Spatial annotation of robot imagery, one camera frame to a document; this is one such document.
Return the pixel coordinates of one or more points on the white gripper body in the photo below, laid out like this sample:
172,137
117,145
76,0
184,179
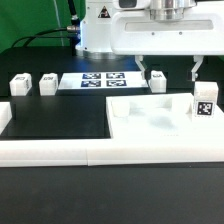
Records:
168,28

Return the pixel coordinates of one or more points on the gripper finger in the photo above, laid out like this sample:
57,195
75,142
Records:
139,59
198,60

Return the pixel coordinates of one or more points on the white square tabletop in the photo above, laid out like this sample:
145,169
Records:
141,117

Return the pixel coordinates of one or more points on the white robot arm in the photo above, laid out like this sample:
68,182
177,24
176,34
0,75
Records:
95,28

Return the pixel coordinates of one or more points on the white marker sheet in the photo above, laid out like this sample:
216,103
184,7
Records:
102,80

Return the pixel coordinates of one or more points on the white U-shaped fence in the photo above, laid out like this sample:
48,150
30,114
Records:
111,151

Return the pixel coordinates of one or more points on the metal cable connector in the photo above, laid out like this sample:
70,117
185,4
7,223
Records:
73,29

